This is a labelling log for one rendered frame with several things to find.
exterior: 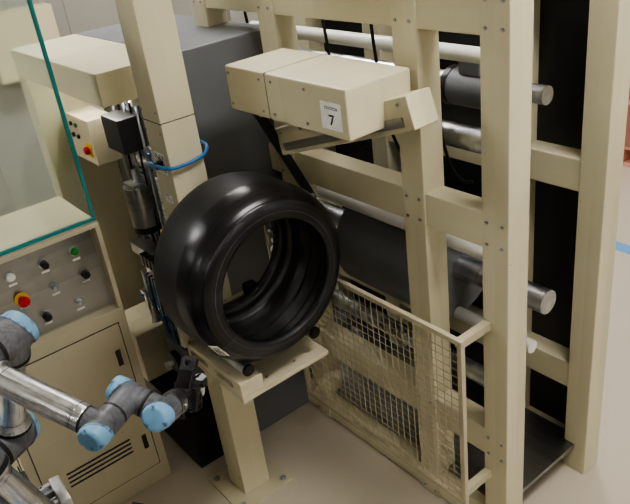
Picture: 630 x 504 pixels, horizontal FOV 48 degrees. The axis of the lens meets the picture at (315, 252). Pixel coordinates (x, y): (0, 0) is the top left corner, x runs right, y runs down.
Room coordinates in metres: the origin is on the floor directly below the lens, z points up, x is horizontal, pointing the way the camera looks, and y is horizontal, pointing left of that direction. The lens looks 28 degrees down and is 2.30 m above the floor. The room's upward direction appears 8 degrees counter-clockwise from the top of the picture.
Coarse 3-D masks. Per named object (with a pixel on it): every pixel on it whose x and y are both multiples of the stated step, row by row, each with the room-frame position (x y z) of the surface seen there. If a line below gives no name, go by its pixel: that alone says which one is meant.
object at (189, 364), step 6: (186, 360) 1.68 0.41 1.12; (192, 360) 1.68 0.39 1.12; (180, 366) 1.67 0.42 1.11; (186, 366) 1.67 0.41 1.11; (192, 366) 1.67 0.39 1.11; (180, 372) 1.66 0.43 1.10; (186, 372) 1.65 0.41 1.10; (192, 372) 1.65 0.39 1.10; (180, 378) 1.64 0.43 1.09; (186, 378) 1.64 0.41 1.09; (192, 378) 1.64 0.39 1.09; (180, 384) 1.63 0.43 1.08; (186, 384) 1.63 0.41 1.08; (192, 384) 1.64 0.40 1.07; (186, 390) 1.61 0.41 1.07
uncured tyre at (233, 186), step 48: (192, 192) 2.08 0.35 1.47; (240, 192) 1.98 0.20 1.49; (288, 192) 2.03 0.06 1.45; (192, 240) 1.89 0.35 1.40; (240, 240) 1.88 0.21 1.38; (288, 240) 2.31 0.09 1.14; (336, 240) 2.09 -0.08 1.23; (192, 288) 1.81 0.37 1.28; (288, 288) 2.25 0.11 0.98; (192, 336) 1.86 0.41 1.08; (240, 336) 1.85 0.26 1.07; (288, 336) 1.94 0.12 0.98
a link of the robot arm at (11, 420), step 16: (0, 320) 1.68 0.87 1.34; (16, 320) 1.69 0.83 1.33; (0, 336) 1.62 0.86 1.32; (16, 336) 1.65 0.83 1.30; (32, 336) 1.69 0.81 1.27; (16, 352) 1.63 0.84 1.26; (16, 368) 1.65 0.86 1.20; (0, 400) 1.68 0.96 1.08; (0, 416) 1.69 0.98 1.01; (16, 416) 1.69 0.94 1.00; (32, 416) 1.78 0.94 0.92; (0, 432) 1.69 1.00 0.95; (16, 432) 1.69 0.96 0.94; (32, 432) 1.75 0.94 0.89; (16, 448) 1.68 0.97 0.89
